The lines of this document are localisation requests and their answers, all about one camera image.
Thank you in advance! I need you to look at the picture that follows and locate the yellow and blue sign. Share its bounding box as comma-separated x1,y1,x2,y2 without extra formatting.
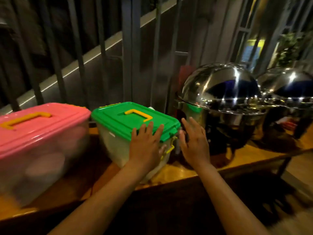
241,39,266,71

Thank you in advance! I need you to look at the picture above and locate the steel dome chafing dish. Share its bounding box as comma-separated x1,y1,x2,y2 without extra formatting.
255,67,313,153
175,62,267,169

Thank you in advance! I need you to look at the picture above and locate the person's right hand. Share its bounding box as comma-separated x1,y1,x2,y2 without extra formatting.
179,117,211,170

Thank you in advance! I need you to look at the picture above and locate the person's left forearm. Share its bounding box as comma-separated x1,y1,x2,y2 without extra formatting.
48,164,147,235

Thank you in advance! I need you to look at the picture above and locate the person's right forearm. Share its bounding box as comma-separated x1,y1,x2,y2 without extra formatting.
194,163,272,235

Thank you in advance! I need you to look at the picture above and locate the dark metal bar railing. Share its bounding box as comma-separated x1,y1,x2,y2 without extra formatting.
0,0,313,116

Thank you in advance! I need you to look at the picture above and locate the person's left hand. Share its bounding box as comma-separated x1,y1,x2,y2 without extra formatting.
127,121,167,173

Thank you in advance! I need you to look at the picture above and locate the green lidded clear storage box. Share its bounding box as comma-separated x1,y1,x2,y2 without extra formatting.
91,102,181,184

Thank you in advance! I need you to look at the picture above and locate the green leafy plant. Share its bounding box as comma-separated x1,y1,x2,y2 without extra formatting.
276,31,313,69

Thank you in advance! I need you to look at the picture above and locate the red object behind railing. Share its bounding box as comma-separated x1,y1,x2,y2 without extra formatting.
178,65,196,92

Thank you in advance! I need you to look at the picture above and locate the pink lidded clear storage box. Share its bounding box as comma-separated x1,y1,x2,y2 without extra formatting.
0,103,91,209

